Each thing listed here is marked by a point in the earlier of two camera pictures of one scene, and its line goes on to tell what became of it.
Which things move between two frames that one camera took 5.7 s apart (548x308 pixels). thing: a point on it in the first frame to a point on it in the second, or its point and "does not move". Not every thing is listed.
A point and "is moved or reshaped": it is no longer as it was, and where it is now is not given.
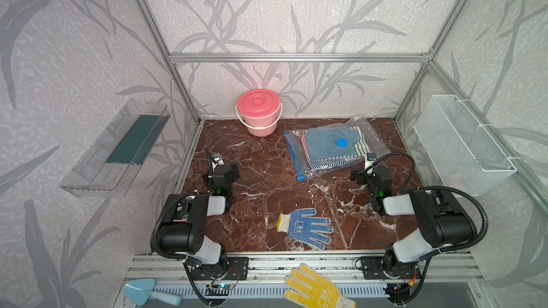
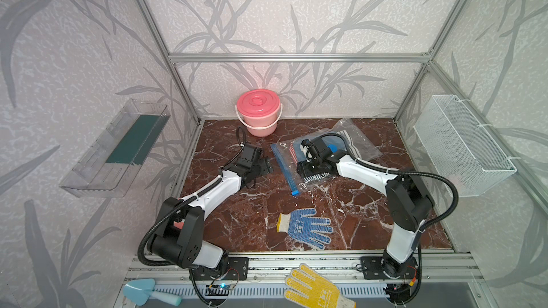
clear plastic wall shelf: (108, 167) does not move
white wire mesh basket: (457, 152) does not move
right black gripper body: (367, 180) to (310, 167)
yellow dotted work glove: (320, 292) does not move
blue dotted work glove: (303, 229) does not move
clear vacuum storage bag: (332, 148) is moved or reshaped
